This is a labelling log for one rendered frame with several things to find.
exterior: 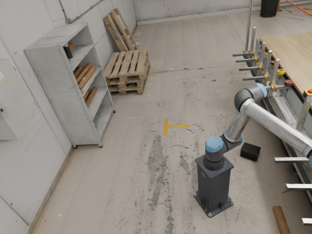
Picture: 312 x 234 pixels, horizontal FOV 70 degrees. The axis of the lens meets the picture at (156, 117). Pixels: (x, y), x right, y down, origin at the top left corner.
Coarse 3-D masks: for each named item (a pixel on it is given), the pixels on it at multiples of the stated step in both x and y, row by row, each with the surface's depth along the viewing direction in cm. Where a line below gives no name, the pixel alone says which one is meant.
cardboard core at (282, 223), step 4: (276, 208) 215; (280, 208) 215; (276, 212) 213; (280, 212) 211; (276, 216) 211; (280, 216) 208; (284, 216) 209; (276, 220) 210; (280, 220) 206; (284, 220) 206; (280, 224) 204; (284, 224) 202; (280, 228) 202; (284, 228) 200; (288, 228) 200; (280, 232) 201; (284, 232) 198; (288, 232) 197
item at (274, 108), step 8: (248, 56) 342; (248, 64) 328; (256, 72) 300; (256, 80) 291; (272, 96) 251; (272, 104) 242; (272, 112) 238; (280, 112) 230; (288, 144) 200; (296, 152) 187; (304, 168) 174; (304, 176) 173
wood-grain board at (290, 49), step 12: (276, 36) 337; (288, 36) 331; (300, 36) 325; (276, 48) 305; (288, 48) 299; (300, 48) 294; (288, 60) 273; (300, 60) 269; (288, 72) 251; (300, 72) 248; (300, 84) 229
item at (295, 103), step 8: (264, 56) 330; (264, 64) 332; (272, 72) 300; (280, 80) 273; (288, 96) 252; (296, 96) 233; (264, 104) 349; (296, 104) 234; (296, 112) 235; (288, 152) 260; (296, 168) 241
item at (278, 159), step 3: (276, 159) 170; (279, 159) 170; (282, 159) 169; (285, 159) 169; (288, 159) 168; (291, 159) 168; (294, 159) 168; (297, 159) 167; (300, 159) 167; (303, 159) 167; (306, 159) 166; (276, 162) 171; (279, 162) 170; (282, 162) 170; (285, 162) 170; (288, 162) 169; (291, 162) 169; (294, 162) 169; (297, 162) 168; (300, 162) 168; (303, 162) 168; (306, 162) 167
